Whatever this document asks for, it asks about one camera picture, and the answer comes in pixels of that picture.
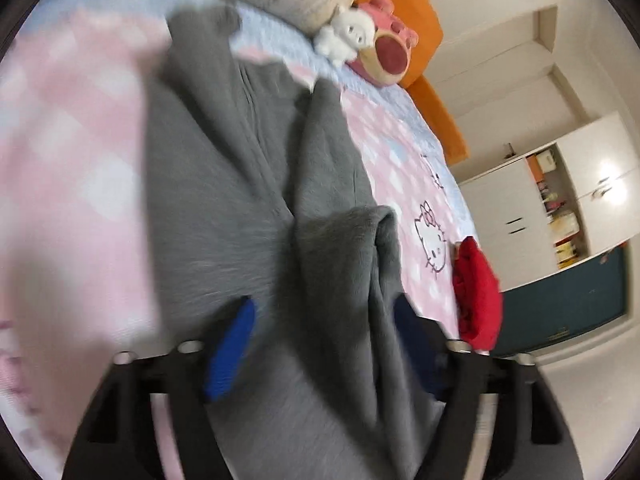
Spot grey zip-up sweatshirt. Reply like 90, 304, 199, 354
145, 6, 434, 479

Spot red folded garment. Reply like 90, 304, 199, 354
452, 236, 503, 352

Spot white wardrobe cabinet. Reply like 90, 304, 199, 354
460, 113, 639, 290

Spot orange storage box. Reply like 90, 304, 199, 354
526, 155, 544, 184

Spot white door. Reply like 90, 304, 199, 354
435, 41, 588, 182

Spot pink bear plush pillow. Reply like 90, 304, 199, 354
347, 0, 419, 88

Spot light blue quilted bedspread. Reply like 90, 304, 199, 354
18, 0, 477, 236

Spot white sheep plush toy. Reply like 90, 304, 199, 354
314, 6, 376, 68

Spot orange bed frame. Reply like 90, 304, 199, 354
355, 0, 469, 166

